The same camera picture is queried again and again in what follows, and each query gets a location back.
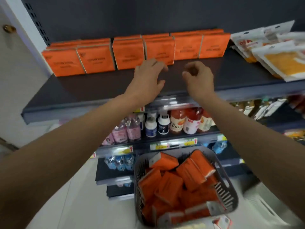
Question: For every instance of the person's left hand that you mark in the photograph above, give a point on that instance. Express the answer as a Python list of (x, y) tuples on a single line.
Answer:
[(143, 83)]

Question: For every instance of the person's right hand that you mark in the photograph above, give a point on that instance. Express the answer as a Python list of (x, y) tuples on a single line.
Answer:
[(201, 83)]

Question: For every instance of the person's right fingers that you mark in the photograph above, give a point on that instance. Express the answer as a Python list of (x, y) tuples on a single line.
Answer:
[(195, 66)]

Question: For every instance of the person's left thumb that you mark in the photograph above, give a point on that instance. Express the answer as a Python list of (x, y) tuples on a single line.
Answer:
[(161, 83)]

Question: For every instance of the person's right forearm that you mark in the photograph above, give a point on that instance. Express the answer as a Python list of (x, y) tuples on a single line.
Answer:
[(262, 145)]

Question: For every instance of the person's left forearm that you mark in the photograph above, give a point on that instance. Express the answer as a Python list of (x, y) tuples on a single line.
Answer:
[(59, 152)]

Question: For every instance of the yellow red price tag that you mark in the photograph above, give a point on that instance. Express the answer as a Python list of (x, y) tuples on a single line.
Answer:
[(139, 109)]

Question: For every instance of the red juice bottle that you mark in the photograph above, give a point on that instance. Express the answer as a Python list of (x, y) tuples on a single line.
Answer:
[(177, 121), (191, 121), (206, 122)]

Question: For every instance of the white bottle dark label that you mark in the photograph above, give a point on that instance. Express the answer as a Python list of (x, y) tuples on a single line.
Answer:
[(164, 125)]

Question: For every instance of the row of orange tissue packets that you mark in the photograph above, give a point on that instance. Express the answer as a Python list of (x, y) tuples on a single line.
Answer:
[(128, 53)]

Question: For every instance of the white bottle blue label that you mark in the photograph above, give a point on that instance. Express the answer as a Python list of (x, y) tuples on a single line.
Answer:
[(151, 128)]

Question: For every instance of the pink drink bottle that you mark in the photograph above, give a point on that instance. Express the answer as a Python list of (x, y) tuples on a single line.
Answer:
[(133, 128), (119, 133), (108, 139)]

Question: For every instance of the white orange snack pouch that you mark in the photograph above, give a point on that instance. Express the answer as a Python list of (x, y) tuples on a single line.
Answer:
[(250, 40)]

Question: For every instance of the yellow white price label strip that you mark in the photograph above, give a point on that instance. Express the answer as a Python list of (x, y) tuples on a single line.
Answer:
[(174, 143)]

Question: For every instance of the dark shelf back panel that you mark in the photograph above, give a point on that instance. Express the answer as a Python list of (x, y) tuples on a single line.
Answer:
[(154, 14)]

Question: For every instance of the dark grey shelf board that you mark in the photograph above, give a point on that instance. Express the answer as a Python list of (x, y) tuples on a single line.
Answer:
[(104, 171), (116, 190), (214, 135), (95, 90)]

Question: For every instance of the yellow white price label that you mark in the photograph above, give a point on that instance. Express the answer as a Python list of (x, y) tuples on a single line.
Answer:
[(122, 150)]

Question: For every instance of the row of small snack packets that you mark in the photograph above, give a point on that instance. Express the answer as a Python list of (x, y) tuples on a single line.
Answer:
[(259, 109)]

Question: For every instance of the clear water bottle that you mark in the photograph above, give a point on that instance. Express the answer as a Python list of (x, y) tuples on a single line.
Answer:
[(129, 162), (110, 162), (119, 162)]

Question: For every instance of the blue water bottle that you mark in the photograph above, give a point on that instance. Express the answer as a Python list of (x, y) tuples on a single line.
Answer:
[(219, 147)]

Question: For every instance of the white yellow snack pouch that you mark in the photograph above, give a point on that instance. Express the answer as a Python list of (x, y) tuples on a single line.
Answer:
[(283, 60)]

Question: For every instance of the pile of orange tissue packs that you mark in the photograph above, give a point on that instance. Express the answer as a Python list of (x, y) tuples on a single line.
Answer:
[(176, 186)]

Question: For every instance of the yellow snack packet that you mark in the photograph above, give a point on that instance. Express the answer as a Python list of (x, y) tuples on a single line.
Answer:
[(295, 135)]

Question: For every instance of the grey plastic basket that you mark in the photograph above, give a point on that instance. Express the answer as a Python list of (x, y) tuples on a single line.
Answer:
[(228, 188)]

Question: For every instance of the white perforated shelf upright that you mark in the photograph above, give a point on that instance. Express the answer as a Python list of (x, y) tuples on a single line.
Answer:
[(35, 21)]

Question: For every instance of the white door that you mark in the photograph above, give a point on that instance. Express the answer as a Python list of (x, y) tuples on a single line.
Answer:
[(16, 92)]

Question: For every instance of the white plastic crate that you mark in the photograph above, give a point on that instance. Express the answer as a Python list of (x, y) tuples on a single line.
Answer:
[(269, 207)]

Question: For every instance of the brass door knob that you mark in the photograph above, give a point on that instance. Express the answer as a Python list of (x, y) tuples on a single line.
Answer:
[(9, 28)]

